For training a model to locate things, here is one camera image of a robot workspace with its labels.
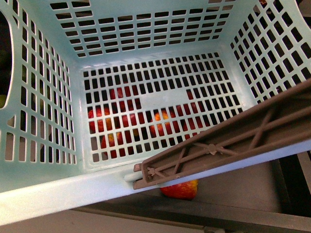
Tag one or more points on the light blue plastic basket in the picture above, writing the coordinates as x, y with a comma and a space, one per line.
96, 87

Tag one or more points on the brown basket handle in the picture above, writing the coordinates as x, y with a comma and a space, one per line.
275, 128

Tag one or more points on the red apple under basket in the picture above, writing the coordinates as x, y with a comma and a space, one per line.
182, 191

